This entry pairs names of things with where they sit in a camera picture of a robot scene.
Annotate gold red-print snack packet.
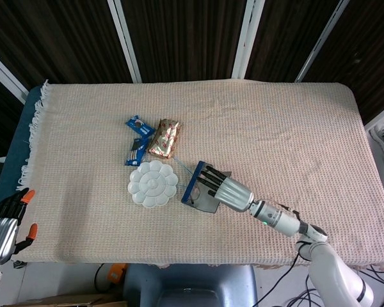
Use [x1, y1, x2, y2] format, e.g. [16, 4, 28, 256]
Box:
[147, 118, 182, 160]

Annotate metal frame eyeglasses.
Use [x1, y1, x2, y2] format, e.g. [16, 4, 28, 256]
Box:
[189, 187, 203, 206]

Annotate beige waffle weave cloth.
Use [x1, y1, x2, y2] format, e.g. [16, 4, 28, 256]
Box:
[15, 79, 384, 269]

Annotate white black sneaker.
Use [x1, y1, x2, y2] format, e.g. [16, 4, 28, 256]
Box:
[369, 118, 384, 157]

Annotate grey blue-edged pouch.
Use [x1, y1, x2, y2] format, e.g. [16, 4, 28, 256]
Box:
[180, 161, 233, 214]

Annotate dark brown curtain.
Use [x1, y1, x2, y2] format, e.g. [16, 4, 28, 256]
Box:
[0, 0, 384, 161]

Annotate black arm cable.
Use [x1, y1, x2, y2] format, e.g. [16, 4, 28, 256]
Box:
[254, 252, 301, 307]

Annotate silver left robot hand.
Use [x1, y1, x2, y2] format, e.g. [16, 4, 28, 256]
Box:
[0, 188, 39, 265]

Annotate blue cookie packet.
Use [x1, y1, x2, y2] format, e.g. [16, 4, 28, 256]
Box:
[124, 137, 150, 167]
[125, 114, 156, 138]

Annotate black looped cable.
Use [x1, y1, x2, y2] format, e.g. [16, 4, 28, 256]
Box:
[93, 262, 116, 294]

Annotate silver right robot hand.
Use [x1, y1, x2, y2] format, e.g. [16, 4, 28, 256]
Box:
[196, 165, 255, 214]

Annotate white shelf frame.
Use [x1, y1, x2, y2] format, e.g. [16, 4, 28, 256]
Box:
[364, 100, 384, 132]

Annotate blue table pad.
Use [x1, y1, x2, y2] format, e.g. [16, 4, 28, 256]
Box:
[0, 84, 47, 221]

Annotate white flower paint palette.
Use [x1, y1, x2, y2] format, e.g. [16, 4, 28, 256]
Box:
[127, 159, 179, 209]

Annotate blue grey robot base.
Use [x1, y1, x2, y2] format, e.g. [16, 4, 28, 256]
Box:
[123, 264, 259, 307]

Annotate white frame post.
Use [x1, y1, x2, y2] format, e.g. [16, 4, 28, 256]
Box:
[294, 0, 350, 83]
[0, 47, 29, 104]
[231, 0, 266, 80]
[107, 0, 143, 83]

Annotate orange device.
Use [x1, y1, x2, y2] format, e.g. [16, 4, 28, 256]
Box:
[108, 262, 129, 284]

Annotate black floor cable bundle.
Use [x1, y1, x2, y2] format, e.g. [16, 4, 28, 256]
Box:
[284, 265, 384, 307]

